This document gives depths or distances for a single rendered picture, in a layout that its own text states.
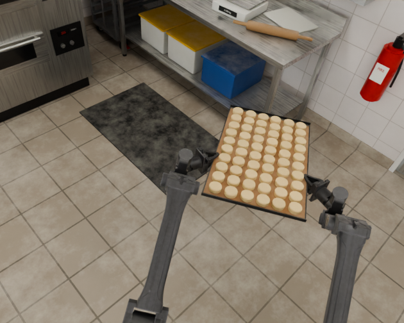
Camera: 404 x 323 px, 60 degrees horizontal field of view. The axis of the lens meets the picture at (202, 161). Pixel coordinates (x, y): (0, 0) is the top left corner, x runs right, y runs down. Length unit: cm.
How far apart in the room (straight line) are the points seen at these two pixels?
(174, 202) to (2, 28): 226
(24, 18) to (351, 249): 262
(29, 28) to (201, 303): 225
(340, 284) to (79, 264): 174
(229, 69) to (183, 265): 155
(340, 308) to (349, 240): 16
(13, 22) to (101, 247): 167
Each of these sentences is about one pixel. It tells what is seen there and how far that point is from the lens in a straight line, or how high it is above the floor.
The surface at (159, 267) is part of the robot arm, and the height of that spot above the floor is 126.
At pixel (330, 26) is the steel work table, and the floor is 89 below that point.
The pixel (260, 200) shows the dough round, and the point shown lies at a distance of 135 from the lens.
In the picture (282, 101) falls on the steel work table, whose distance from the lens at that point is 315.
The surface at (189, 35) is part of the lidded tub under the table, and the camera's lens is 331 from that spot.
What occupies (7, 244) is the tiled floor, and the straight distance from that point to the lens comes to 257.
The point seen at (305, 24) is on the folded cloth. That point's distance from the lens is 287.
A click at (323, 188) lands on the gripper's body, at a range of 147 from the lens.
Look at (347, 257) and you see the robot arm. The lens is 95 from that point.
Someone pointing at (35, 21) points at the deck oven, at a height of 74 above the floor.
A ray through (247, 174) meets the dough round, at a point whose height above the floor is 102.
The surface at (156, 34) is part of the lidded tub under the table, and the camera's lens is 350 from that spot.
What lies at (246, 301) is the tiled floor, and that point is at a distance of 227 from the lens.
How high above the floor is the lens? 209
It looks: 48 degrees down
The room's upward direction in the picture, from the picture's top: 7 degrees clockwise
